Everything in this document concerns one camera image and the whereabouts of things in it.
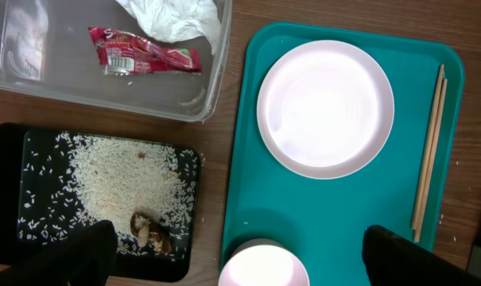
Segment clear plastic bin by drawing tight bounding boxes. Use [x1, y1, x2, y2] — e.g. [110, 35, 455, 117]
[0, 0, 232, 122]

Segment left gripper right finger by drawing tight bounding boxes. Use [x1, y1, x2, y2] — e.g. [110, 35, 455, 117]
[362, 225, 481, 286]

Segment teal serving tray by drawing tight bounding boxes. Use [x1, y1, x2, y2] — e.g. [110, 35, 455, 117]
[221, 22, 465, 285]

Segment white napkin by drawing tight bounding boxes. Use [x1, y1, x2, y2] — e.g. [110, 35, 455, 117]
[117, 0, 221, 55]

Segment red snack wrapper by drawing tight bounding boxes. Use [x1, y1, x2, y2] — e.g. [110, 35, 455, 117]
[88, 27, 202, 75]

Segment brown food scrap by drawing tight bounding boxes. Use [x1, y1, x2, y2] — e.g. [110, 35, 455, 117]
[130, 212, 173, 254]

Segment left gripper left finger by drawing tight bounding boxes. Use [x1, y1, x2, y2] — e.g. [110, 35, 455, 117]
[0, 220, 118, 286]

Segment black tray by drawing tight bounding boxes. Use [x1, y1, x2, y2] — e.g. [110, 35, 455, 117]
[0, 123, 197, 282]

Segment small pink plate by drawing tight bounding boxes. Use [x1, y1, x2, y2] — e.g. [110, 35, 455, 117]
[218, 238, 310, 286]

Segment large white plate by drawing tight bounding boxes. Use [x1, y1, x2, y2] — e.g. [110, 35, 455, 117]
[256, 40, 395, 180]

